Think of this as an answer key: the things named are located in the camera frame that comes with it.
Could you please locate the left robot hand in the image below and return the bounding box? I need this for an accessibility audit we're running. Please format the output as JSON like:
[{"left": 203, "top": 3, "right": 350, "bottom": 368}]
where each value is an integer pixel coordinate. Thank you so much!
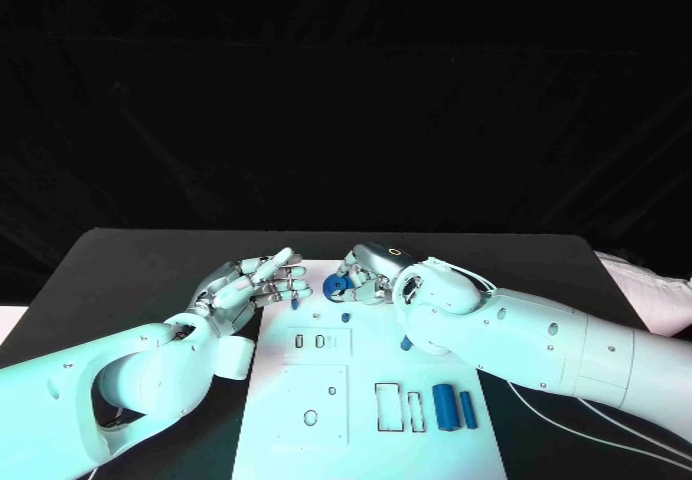
[{"left": 186, "top": 246, "right": 316, "bottom": 338}]

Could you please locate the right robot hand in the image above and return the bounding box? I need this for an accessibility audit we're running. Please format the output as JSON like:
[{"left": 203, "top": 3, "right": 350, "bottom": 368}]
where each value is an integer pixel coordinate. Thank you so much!
[{"left": 327, "top": 242, "right": 420, "bottom": 306}]

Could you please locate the blue gear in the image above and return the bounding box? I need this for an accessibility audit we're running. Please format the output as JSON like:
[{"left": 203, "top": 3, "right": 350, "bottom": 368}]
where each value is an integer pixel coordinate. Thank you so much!
[{"left": 322, "top": 274, "right": 355, "bottom": 302}]

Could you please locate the white task board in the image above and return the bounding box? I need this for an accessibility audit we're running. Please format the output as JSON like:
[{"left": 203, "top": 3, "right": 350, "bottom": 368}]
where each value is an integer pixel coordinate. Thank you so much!
[{"left": 231, "top": 259, "right": 510, "bottom": 480}]

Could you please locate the thick long blue cylinder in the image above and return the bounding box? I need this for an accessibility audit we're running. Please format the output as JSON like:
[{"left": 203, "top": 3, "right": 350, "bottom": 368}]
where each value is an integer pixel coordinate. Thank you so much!
[{"left": 431, "top": 383, "right": 463, "bottom": 433}]

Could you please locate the thin long blue cylinder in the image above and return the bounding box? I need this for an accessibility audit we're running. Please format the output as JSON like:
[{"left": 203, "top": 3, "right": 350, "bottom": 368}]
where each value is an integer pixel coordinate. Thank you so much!
[{"left": 459, "top": 390, "right": 479, "bottom": 430}]

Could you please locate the white cable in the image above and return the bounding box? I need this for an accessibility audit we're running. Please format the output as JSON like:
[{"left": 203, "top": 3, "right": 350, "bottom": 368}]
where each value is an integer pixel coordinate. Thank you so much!
[
  {"left": 505, "top": 380, "right": 692, "bottom": 471},
  {"left": 577, "top": 397, "right": 692, "bottom": 447}
]

